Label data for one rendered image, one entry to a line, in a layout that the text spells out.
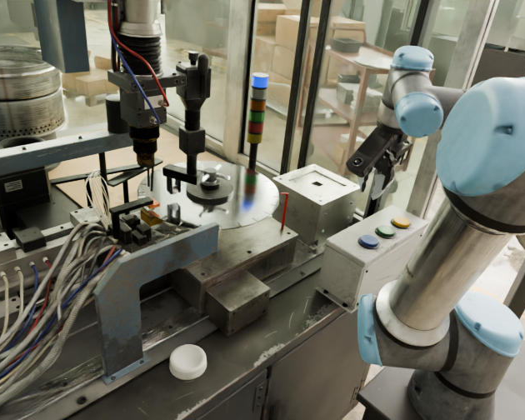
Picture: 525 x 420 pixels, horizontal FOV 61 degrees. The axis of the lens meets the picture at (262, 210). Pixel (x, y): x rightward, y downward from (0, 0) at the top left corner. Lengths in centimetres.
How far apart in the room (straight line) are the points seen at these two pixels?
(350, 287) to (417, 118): 41
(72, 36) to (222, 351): 66
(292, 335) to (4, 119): 100
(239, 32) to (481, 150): 119
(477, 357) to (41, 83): 128
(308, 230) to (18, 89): 90
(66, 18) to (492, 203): 74
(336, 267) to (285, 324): 17
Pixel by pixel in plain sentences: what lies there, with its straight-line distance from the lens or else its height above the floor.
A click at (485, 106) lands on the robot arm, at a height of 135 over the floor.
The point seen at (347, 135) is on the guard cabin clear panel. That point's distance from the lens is 131.
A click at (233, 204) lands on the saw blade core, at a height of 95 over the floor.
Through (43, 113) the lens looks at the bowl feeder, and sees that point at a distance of 150.
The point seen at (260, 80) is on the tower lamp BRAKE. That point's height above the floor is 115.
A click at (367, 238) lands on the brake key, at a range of 104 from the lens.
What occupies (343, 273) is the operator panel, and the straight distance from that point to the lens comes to 103.
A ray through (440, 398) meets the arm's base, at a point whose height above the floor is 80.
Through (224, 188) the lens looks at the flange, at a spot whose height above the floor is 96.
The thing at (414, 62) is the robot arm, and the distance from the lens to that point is 91.
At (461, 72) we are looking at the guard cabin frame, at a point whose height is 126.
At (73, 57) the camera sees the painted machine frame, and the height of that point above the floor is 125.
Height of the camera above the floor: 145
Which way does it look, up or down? 31 degrees down
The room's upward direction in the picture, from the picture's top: 6 degrees clockwise
